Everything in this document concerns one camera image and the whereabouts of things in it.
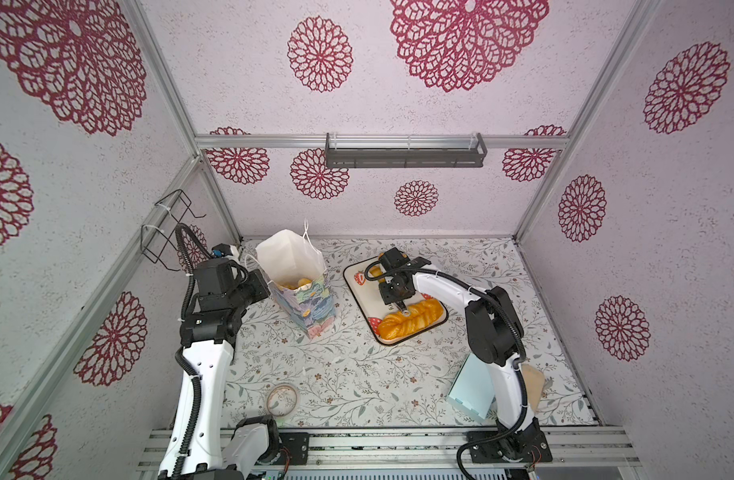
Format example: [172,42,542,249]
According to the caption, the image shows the strawberry print serving tray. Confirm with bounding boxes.
[342,256,450,347]

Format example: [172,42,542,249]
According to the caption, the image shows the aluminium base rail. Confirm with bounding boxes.
[132,425,644,480]

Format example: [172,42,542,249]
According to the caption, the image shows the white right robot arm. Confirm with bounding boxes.
[364,248,536,436]

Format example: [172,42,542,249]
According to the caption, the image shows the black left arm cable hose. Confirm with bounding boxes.
[162,223,224,480]

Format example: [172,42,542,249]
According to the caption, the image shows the black wire wall basket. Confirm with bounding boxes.
[139,189,206,272]

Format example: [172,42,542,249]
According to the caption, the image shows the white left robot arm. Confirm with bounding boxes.
[157,257,282,479]

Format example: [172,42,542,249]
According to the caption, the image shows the white slotted tongs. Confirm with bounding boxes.
[396,300,411,317]

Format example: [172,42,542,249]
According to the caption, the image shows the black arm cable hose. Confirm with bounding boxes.
[364,256,531,480]
[162,223,224,480]

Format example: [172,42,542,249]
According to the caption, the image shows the small bread roll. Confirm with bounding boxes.
[282,278,312,290]
[368,265,385,282]

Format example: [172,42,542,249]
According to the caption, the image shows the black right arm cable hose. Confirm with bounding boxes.
[364,256,531,480]

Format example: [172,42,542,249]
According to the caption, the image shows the black wall shelf rack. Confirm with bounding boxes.
[324,134,488,169]

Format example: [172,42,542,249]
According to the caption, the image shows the round tape roll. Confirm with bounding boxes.
[266,384,300,418]

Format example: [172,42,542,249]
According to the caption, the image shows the floral paper gift bag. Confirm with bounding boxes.
[241,229,336,339]

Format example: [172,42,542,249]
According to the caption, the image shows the braided yellow bread loaf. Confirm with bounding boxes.
[377,298,447,341]

